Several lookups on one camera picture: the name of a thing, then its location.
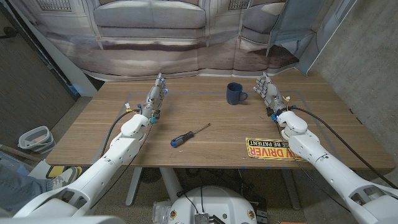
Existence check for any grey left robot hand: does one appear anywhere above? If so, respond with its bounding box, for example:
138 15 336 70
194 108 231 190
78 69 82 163
141 73 169 121

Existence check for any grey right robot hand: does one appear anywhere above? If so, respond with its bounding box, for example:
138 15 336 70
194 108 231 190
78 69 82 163
252 71 289 116

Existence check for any yellow new driver bumper sticker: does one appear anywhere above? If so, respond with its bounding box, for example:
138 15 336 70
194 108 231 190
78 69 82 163
245 138 307 162

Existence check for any dark blue mug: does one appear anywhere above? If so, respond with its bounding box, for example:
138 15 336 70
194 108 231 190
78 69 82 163
226 82 249 106

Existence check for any printed room backdrop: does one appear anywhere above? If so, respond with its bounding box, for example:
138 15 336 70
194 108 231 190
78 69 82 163
9 0 358 82

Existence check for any table leg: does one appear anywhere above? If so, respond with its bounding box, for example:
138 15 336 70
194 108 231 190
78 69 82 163
126 167 144 207
160 167 183 203
281 169 302 211

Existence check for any clear plastic bag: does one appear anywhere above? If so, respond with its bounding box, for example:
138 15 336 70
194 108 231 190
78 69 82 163
152 200 174 223

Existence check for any white grey sneaker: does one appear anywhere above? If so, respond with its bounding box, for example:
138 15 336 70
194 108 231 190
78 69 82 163
51 166 83 190

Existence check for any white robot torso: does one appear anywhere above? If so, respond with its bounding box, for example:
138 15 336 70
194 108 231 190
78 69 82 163
167 185 258 224

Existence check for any yellow black floor object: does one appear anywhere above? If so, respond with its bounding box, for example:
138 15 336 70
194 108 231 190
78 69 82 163
46 166 83 180

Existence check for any grey white collapsible bucket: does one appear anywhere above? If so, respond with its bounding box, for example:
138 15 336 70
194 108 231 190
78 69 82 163
17 126 57 155

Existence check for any human operator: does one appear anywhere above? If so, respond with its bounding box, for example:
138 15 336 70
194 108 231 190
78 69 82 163
0 163 55 215

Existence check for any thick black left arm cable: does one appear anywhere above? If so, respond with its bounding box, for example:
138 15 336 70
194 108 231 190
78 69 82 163
101 108 142 156

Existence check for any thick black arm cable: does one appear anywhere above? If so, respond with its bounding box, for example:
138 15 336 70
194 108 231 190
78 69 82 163
101 108 142 156
290 106 398 190

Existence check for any blue black handled screwdriver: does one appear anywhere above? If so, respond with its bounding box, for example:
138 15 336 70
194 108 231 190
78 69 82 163
170 123 211 148

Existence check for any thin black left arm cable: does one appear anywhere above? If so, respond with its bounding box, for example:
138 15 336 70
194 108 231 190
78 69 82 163
90 123 154 208

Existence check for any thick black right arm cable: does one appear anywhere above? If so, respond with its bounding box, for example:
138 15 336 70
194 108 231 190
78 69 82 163
290 106 398 190

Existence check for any black door handle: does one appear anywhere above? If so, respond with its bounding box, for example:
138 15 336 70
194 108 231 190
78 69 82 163
0 26 19 40

